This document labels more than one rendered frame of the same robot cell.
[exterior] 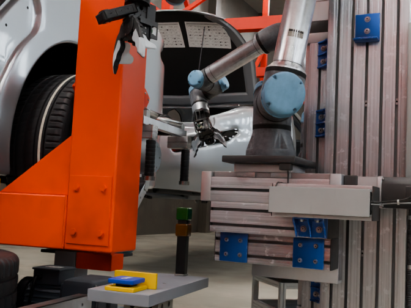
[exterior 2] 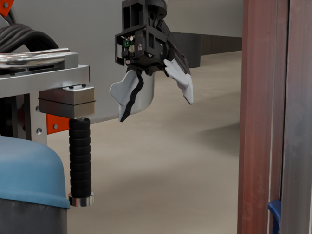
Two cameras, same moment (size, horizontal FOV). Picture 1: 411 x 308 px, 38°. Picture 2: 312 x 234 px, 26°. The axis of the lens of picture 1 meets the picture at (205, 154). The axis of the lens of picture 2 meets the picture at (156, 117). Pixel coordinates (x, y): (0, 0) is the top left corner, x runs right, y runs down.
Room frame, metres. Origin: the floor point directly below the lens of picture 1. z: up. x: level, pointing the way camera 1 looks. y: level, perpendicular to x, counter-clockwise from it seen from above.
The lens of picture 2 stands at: (1.47, -0.43, 1.14)
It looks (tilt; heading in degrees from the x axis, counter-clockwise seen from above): 12 degrees down; 21
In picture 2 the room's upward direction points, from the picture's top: straight up
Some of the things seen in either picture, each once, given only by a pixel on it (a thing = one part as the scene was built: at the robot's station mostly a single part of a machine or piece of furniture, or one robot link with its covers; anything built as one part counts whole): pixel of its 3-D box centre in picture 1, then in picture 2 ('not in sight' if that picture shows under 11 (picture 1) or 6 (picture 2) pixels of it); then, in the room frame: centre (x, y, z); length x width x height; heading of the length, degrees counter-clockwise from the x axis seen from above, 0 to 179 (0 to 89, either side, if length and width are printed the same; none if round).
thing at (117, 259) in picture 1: (101, 247); not in sight; (2.38, 0.40, 0.48); 0.16 x 0.12 x 0.17; 70
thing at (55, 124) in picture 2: not in sight; (52, 112); (2.67, 0.26, 0.85); 0.09 x 0.08 x 0.07; 160
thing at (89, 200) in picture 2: (185, 166); (80, 159); (2.45, 0.08, 0.83); 0.04 x 0.04 x 0.16
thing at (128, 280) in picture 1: (126, 282); not in sight; (1.51, 0.18, 0.47); 0.07 x 0.07 x 0.02; 70
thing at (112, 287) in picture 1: (126, 287); not in sight; (1.51, 0.18, 0.45); 0.08 x 0.08 x 0.01; 70
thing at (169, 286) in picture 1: (154, 287); not in sight; (1.67, 0.12, 0.44); 0.43 x 0.17 x 0.03; 160
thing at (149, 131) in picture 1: (144, 131); not in sight; (2.14, 0.23, 0.93); 0.09 x 0.05 x 0.05; 70
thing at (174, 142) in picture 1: (179, 142); (66, 98); (2.46, 0.11, 0.93); 0.09 x 0.05 x 0.05; 70
